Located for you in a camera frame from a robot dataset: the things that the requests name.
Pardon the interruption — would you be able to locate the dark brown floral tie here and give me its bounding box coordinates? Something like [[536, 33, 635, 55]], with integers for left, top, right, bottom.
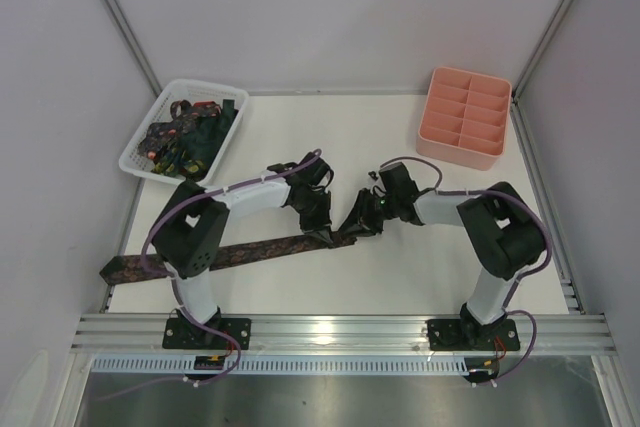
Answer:
[[99, 232, 357, 286]]

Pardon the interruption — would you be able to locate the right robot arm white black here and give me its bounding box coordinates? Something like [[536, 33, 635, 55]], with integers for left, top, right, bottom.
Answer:
[[339, 156, 552, 348]]

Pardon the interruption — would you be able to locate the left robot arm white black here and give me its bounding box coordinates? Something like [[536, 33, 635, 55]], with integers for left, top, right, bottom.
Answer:
[[140, 149, 334, 335]]

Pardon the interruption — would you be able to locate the pink divided organizer tray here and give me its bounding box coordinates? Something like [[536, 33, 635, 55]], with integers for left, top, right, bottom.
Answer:
[[416, 66, 512, 171]]

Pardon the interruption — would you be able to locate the dark green tie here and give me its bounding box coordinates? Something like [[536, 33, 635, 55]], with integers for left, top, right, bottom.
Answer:
[[179, 99, 238, 182]]

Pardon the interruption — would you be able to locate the white plastic basket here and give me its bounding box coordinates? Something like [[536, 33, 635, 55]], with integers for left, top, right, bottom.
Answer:
[[118, 79, 249, 186]]

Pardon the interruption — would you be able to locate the navy tie with red dots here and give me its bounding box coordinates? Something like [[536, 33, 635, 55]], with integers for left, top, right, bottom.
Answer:
[[137, 100, 222, 160]]

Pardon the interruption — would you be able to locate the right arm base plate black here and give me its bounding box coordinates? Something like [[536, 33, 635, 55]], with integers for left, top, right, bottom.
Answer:
[[426, 317, 521, 352]]

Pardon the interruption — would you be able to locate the white slotted cable duct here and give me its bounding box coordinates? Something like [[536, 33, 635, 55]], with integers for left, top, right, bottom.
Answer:
[[91, 354, 490, 376]]

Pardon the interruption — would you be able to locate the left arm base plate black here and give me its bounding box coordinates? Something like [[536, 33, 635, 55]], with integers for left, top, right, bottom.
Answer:
[[162, 313, 251, 350]]

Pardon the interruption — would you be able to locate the aluminium mounting rail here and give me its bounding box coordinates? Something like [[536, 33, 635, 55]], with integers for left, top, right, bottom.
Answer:
[[72, 313, 616, 356]]

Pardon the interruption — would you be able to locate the right aluminium corner post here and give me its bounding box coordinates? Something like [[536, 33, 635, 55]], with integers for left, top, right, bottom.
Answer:
[[512, 0, 576, 103]]

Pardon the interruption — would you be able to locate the aluminium corner post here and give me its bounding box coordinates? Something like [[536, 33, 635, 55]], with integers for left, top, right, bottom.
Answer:
[[100, 0, 163, 95], [512, 0, 576, 103]]

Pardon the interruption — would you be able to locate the left aluminium corner post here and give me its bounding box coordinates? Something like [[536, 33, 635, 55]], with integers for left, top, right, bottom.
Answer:
[[100, 0, 163, 95]]

